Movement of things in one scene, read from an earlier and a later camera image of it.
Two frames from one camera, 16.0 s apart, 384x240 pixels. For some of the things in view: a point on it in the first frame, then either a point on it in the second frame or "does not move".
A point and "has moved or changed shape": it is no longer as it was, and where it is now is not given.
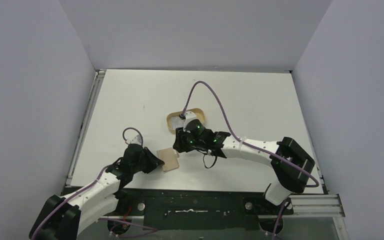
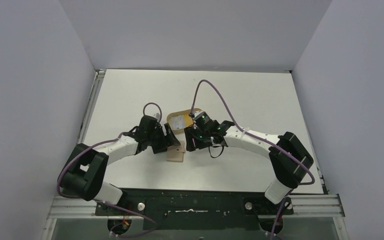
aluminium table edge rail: [98, 75] does not move
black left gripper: [150, 160] -> [165, 138]
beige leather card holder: [169, 156] has moved or changed shape
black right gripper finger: [180, 141] -> [191, 135]
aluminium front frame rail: [326, 205] does not move
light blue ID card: [176, 122] does not move
